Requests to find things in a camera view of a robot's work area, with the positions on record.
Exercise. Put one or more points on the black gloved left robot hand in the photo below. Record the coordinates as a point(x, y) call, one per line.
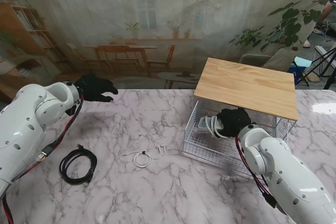
point(95, 89)

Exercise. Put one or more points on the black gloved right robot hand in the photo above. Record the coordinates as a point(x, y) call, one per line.
point(232, 123)

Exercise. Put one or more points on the white mesh drawer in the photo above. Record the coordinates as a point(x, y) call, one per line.
point(199, 142)

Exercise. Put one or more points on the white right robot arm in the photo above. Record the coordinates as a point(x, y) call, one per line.
point(283, 176)

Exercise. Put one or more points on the printed cafe scene backdrop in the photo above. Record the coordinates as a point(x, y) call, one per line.
point(105, 24)

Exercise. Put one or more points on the blue storage crate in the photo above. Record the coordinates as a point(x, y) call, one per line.
point(296, 72)

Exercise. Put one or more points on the black tripod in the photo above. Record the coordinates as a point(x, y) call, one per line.
point(329, 78)

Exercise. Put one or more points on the person in background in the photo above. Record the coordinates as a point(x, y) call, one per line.
point(328, 11)

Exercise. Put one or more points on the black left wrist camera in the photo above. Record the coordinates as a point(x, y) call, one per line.
point(72, 110)

